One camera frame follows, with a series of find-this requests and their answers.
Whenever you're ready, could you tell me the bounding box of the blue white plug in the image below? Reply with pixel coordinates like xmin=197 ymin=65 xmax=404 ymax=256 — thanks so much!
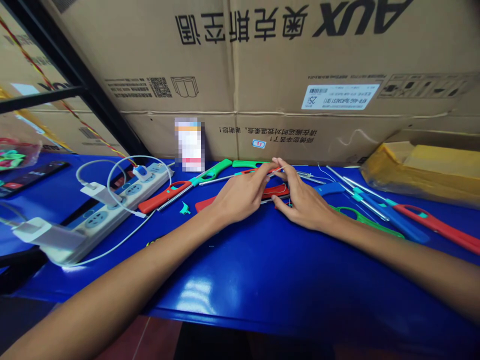
xmin=131 ymin=163 xmax=152 ymax=183

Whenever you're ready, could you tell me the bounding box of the black metal frame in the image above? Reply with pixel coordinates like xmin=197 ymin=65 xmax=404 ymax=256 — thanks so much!
xmin=0 ymin=0 xmax=152 ymax=159

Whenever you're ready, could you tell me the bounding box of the thin white wire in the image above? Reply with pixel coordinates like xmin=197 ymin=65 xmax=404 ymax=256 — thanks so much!
xmin=270 ymin=163 xmax=310 ymax=176

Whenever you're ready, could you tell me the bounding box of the white power strip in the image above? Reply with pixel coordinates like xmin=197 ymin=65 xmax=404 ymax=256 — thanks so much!
xmin=38 ymin=161 xmax=174 ymax=264

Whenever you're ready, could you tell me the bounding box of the metal tube with wires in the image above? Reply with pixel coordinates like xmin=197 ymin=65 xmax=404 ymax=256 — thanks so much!
xmin=295 ymin=161 xmax=328 ymax=185

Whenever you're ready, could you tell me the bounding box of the large white charger adapter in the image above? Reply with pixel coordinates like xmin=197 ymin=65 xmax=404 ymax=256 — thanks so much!
xmin=12 ymin=216 xmax=88 ymax=251

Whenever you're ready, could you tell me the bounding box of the white looped charging cable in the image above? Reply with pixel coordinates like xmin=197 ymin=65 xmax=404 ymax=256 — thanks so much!
xmin=76 ymin=154 xmax=174 ymax=219

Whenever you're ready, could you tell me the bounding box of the long metal lighter tube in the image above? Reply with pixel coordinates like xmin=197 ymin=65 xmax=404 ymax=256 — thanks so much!
xmin=325 ymin=165 xmax=391 ymax=222

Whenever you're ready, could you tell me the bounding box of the red yellow twisted cable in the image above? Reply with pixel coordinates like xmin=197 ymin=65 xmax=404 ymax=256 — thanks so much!
xmin=0 ymin=15 xmax=139 ymax=168

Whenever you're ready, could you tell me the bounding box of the small white charger adapter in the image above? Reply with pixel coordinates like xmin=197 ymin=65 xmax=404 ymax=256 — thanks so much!
xmin=79 ymin=181 xmax=123 ymax=206

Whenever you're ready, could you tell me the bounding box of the green lighter shell with loop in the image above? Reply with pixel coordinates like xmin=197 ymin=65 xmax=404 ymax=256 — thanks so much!
xmin=329 ymin=204 xmax=407 ymax=240

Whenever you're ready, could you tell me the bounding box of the blue lighter shell half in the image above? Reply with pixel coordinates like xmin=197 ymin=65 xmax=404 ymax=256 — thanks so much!
xmin=314 ymin=182 xmax=347 ymax=197

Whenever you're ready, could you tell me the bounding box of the yellow plastic wrapped box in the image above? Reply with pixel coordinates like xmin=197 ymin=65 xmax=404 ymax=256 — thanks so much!
xmin=359 ymin=128 xmax=480 ymax=208

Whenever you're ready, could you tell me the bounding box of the plastic bag of colourful parts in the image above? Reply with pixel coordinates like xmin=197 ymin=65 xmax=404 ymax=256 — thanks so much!
xmin=0 ymin=136 xmax=43 ymax=174

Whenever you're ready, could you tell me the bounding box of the red lighter with shell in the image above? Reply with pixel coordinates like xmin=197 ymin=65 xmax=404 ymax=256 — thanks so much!
xmin=239 ymin=167 xmax=293 ymax=205

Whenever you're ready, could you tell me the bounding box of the large printed cardboard box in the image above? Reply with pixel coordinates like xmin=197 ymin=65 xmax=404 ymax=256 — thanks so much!
xmin=40 ymin=0 xmax=480 ymax=169

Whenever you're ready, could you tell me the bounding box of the green stick lighter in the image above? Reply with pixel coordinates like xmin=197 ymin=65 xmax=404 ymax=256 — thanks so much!
xmin=188 ymin=158 xmax=234 ymax=187

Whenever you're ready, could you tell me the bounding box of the blue stick lighter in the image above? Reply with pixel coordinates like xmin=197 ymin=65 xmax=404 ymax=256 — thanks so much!
xmin=352 ymin=186 xmax=431 ymax=245

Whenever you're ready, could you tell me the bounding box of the red lighter shell half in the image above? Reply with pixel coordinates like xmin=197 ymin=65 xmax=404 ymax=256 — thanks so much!
xmin=194 ymin=194 xmax=223 ymax=214

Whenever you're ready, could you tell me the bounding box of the black smartphone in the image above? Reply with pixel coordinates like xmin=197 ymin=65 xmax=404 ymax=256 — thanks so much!
xmin=0 ymin=160 xmax=71 ymax=199

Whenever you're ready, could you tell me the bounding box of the person's right hand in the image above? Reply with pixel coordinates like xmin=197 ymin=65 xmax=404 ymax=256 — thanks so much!
xmin=270 ymin=156 xmax=339 ymax=231

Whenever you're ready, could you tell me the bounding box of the person's left hand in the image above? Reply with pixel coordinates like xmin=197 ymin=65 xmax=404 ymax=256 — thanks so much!
xmin=205 ymin=162 xmax=282 ymax=227

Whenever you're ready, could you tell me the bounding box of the white bottle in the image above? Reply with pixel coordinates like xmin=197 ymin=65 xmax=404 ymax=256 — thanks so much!
xmin=173 ymin=116 xmax=206 ymax=173

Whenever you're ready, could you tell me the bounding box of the green lighter shell half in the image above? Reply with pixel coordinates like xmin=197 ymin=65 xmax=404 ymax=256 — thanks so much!
xmin=232 ymin=159 xmax=274 ymax=170

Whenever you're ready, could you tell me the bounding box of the red stick lighter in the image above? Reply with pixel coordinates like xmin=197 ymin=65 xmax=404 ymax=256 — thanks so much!
xmin=392 ymin=203 xmax=480 ymax=257
xmin=137 ymin=179 xmax=200 ymax=215

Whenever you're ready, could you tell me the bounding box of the cardboard box behind frame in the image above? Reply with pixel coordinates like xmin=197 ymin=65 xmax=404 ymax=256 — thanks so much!
xmin=0 ymin=0 xmax=127 ymax=155

